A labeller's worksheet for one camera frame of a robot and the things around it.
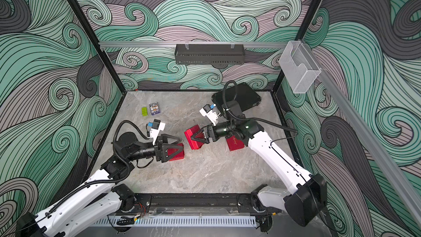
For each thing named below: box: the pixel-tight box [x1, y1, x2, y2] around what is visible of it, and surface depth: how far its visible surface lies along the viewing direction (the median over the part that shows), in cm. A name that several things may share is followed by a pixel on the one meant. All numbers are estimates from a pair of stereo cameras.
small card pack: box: [149, 101, 161, 116], surface depth 110 cm
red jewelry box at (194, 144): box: [184, 123, 206, 150], surface depth 64 cm
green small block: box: [141, 106, 149, 117], surface depth 109 cm
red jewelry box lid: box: [225, 135, 246, 151], surface depth 92 cm
